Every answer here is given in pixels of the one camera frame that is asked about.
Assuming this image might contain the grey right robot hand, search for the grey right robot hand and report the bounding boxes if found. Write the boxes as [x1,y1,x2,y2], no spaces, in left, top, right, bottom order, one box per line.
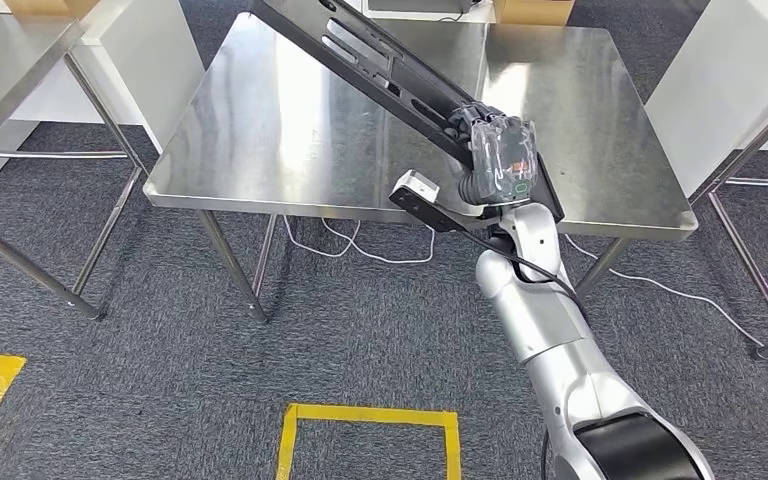
[446,102,540,207]

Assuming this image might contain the black plastic plate holder part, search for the black plastic plate holder part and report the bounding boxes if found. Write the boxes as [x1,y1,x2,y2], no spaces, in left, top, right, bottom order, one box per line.
[251,0,565,223]

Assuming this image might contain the white desk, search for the white desk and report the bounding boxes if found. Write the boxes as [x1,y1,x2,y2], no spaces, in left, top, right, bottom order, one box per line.
[362,0,495,24]

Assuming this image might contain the grey laptop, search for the grey laptop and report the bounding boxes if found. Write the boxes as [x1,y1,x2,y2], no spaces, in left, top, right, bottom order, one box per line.
[370,0,473,15]

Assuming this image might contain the white cabinet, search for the white cabinet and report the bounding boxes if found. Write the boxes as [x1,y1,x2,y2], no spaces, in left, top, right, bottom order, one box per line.
[0,0,206,179]

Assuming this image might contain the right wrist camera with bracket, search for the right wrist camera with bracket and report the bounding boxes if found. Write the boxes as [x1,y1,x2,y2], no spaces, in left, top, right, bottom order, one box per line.
[388,169,491,234]

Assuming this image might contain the white floor cable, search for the white floor cable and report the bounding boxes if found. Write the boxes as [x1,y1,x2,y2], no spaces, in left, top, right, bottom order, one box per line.
[282,215,437,265]

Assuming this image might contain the white power strip cable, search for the white power strip cable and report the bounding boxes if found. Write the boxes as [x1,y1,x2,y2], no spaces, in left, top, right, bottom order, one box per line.
[562,235,768,409]

